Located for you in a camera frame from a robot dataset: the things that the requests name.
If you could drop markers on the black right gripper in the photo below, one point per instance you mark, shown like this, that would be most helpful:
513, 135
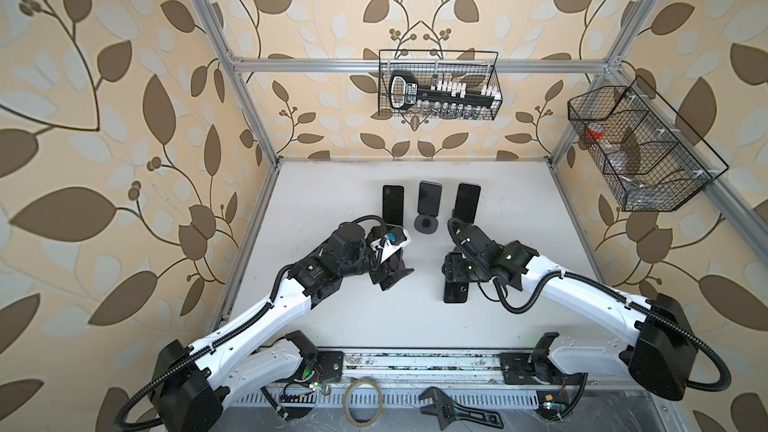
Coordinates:
451, 267

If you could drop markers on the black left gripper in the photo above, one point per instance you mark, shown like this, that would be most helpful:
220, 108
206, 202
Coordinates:
382, 274

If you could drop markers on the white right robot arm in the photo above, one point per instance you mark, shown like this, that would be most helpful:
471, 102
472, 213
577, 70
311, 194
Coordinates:
649, 341

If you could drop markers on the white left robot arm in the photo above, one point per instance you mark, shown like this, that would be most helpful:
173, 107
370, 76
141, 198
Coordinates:
192, 385

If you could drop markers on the grey round phone stand back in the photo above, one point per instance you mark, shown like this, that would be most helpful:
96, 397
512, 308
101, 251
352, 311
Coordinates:
426, 224

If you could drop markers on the purple phone back right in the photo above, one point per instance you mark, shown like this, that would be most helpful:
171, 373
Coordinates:
466, 202

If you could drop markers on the silver phone left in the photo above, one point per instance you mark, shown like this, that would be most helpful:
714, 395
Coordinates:
393, 204

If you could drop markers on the black adjustable wrench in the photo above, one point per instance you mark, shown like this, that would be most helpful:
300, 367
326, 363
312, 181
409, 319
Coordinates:
447, 411

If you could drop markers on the black socket set tool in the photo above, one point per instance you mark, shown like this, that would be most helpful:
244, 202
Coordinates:
404, 92

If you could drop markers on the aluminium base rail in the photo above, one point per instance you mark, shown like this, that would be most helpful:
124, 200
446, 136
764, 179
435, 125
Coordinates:
393, 378

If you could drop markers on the black wire basket back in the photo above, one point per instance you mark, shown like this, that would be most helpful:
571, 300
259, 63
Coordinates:
472, 67

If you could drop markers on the black wire basket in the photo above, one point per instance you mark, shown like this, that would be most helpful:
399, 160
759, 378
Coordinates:
472, 67
652, 157

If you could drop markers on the black wire basket right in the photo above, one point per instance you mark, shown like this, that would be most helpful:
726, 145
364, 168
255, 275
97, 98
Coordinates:
652, 157

